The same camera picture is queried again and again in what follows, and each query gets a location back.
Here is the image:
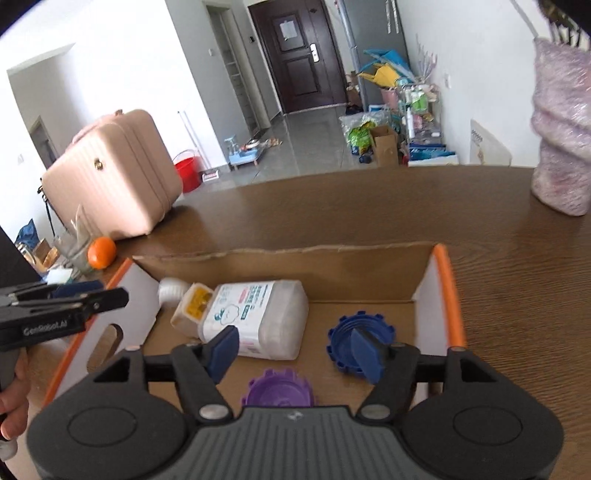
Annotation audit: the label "small blue stool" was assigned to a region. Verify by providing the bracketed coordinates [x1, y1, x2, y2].
[224, 136, 264, 171]

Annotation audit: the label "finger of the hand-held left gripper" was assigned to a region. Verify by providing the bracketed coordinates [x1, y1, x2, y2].
[0, 287, 130, 324]
[0, 279, 105, 301]

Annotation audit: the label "purple plastic cap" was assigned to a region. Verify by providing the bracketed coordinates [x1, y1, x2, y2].
[240, 368, 315, 408]

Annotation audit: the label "wire storage rack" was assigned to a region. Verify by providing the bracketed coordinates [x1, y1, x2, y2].
[397, 83, 444, 153]

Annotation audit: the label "white mop pole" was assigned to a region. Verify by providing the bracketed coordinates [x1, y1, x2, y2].
[178, 110, 209, 171]

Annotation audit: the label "yellow watering can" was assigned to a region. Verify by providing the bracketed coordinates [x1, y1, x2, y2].
[358, 65, 398, 89]

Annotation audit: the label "cream plug adapter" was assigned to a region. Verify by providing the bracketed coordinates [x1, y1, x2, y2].
[171, 284, 214, 335]

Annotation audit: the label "blue folding rack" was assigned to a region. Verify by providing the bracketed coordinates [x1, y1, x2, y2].
[362, 47, 409, 75]

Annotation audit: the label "white calendar board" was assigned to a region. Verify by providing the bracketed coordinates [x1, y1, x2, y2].
[470, 119, 512, 166]

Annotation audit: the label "person's left hand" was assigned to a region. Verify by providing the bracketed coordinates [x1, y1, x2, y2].
[0, 355, 29, 441]

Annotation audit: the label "clear cotton swab box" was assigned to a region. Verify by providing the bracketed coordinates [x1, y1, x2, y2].
[196, 279, 309, 361]

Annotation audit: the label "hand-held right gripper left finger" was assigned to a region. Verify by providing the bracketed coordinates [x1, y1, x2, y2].
[92, 324, 241, 424]

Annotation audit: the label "grey refrigerator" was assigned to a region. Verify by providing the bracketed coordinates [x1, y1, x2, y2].
[337, 0, 411, 93]

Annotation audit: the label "red cardboard box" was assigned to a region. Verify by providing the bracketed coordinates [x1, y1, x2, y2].
[44, 242, 467, 409]

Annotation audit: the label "tall white plastic cap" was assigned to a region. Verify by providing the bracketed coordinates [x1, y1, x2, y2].
[158, 278, 190, 306]

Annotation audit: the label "pink suitcase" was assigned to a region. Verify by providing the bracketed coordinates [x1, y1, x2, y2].
[39, 109, 184, 241]

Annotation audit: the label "dark brown door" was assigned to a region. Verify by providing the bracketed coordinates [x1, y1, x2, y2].
[248, 0, 347, 115]

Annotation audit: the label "green plastic bag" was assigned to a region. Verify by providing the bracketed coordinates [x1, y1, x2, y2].
[340, 113, 393, 155]

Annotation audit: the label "pink textured vase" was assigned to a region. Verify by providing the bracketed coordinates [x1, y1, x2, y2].
[530, 37, 591, 217]

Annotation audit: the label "clear glass cup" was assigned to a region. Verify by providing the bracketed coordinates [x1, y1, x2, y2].
[54, 222, 95, 278]

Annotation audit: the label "red bucket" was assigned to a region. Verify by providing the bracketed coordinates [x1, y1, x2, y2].
[173, 150, 202, 193]

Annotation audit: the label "orange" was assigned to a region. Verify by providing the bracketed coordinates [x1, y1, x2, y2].
[88, 237, 117, 269]

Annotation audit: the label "white dried branches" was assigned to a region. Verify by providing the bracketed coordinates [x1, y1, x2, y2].
[416, 34, 438, 86]

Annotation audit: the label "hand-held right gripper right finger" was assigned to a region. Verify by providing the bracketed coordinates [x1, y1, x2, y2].
[349, 329, 498, 422]

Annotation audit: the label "brown cardboard carton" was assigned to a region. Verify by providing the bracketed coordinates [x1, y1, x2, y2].
[369, 127, 400, 167]

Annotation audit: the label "blue plastic cap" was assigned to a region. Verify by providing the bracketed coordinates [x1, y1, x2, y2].
[327, 314, 397, 377]

